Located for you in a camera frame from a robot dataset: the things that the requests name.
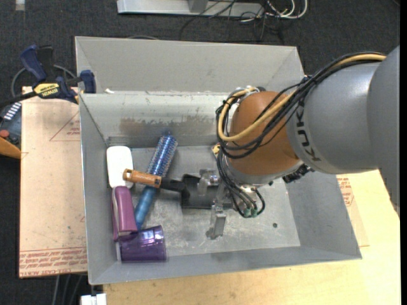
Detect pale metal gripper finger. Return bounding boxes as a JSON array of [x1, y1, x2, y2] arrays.
[[197, 168, 221, 197], [205, 201, 228, 241]]

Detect blue round hairbrush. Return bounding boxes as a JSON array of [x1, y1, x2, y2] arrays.
[[134, 132, 179, 231]]

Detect purple plastic cup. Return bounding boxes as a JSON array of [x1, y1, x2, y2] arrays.
[[118, 224, 168, 263]]

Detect white rounded flat block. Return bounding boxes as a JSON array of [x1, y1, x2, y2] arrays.
[[106, 146, 135, 189]]

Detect grey metal bin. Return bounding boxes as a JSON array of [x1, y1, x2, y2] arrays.
[[74, 36, 363, 286]]

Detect orange handled black tool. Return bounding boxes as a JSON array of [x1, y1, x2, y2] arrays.
[[122, 168, 237, 210]]

